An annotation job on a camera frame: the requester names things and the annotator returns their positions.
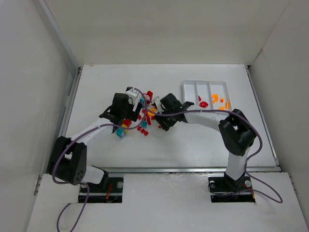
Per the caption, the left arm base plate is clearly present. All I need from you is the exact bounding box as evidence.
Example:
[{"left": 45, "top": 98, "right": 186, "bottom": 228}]
[{"left": 87, "top": 176, "right": 124, "bottom": 203}]

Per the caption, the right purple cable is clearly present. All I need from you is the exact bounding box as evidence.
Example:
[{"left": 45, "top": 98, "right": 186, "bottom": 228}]
[{"left": 142, "top": 98, "right": 283, "bottom": 204}]

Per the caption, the red stepped lego block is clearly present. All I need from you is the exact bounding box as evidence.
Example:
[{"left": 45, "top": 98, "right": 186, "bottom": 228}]
[{"left": 122, "top": 119, "right": 132, "bottom": 128}]

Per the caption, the teal yellow lego stack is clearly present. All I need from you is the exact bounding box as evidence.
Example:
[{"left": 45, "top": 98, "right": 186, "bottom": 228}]
[{"left": 116, "top": 124, "right": 128, "bottom": 139}]

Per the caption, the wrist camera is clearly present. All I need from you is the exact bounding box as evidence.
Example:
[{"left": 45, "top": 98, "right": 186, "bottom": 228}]
[
  {"left": 152, "top": 96, "right": 164, "bottom": 114},
  {"left": 125, "top": 87, "right": 141, "bottom": 105}
]

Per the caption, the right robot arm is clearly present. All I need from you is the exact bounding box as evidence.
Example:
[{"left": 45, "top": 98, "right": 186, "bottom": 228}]
[{"left": 154, "top": 93, "right": 256, "bottom": 194}]

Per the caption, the yellow arch lego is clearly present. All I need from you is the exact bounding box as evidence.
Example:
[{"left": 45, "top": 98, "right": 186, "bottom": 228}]
[{"left": 147, "top": 108, "right": 156, "bottom": 120}]

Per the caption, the small teal lego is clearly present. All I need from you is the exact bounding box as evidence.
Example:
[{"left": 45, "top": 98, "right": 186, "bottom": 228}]
[{"left": 141, "top": 121, "right": 148, "bottom": 128}]

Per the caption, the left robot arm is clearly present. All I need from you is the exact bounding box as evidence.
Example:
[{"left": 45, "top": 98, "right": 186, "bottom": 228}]
[{"left": 47, "top": 89, "right": 142, "bottom": 188}]

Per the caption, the red arch lego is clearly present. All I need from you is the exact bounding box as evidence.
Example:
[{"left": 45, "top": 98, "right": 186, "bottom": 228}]
[{"left": 199, "top": 101, "right": 209, "bottom": 108}]

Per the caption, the red lego brick pair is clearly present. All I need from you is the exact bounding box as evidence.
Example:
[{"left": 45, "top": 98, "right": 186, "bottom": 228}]
[{"left": 141, "top": 129, "right": 149, "bottom": 136}]

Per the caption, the red flower lego block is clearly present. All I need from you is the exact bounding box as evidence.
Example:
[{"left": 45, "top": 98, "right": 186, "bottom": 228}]
[{"left": 144, "top": 90, "right": 153, "bottom": 101}]

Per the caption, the aluminium rail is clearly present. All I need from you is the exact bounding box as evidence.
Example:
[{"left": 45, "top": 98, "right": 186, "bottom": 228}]
[{"left": 101, "top": 166, "right": 281, "bottom": 174}]

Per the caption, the orange lego in tray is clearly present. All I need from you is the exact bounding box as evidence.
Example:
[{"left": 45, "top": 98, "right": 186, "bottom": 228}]
[{"left": 212, "top": 94, "right": 219, "bottom": 104}]

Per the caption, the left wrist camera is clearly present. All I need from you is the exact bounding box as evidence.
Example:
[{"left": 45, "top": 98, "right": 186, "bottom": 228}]
[{"left": 125, "top": 87, "right": 141, "bottom": 105}]

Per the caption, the white divided tray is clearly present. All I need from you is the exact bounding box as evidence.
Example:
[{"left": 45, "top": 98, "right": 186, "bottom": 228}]
[{"left": 183, "top": 80, "right": 232, "bottom": 111}]

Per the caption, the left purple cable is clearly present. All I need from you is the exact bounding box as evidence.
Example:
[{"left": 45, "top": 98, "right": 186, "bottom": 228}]
[{"left": 51, "top": 87, "right": 148, "bottom": 232}]

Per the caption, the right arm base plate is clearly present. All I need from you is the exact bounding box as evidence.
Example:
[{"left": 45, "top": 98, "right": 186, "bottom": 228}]
[{"left": 208, "top": 176, "right": 255, "bottom": 203}]

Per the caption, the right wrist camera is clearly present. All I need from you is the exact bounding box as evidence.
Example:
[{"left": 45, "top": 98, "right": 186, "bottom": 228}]
[{"left": 152, "top": 96, "right": 164, "bottom": 114}]

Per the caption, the purple cable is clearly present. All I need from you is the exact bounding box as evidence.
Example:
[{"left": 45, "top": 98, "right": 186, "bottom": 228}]
[
  {"left": 51, "top": 87, "right": 148, "bottom": 232},
  {"left": 142, "top": 98, "right": 283, "bottom": 204}
]

